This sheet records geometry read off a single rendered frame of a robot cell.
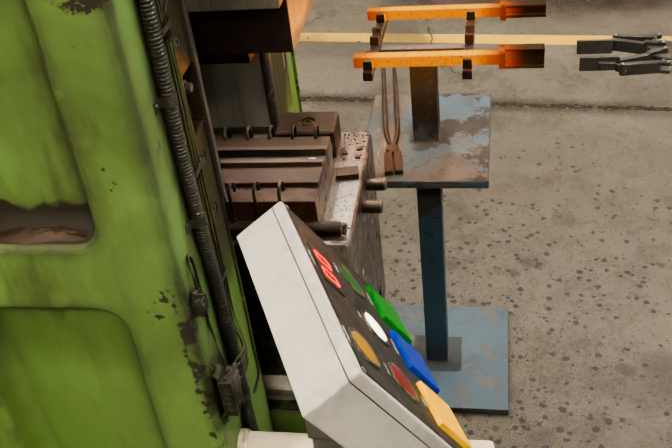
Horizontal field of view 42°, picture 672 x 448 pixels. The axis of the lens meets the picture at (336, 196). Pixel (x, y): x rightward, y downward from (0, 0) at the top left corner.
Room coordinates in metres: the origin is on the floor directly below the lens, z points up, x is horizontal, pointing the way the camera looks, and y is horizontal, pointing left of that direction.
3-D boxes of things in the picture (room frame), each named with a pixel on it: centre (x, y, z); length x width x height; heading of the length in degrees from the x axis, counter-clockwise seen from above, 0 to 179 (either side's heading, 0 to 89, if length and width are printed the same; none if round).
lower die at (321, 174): (1.41, 0.22, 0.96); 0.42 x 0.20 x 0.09; 78
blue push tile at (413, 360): (0.83, -0.07, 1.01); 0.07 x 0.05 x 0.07; 13
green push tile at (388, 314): (0.93, -0.05, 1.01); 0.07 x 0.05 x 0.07; 13
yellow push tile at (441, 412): (0.74, -0.10, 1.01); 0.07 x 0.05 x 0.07; 13
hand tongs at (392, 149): (1.95, -0.17, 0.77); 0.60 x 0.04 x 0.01; 174
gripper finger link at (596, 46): (1.65, -0.57, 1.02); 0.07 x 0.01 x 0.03; 77
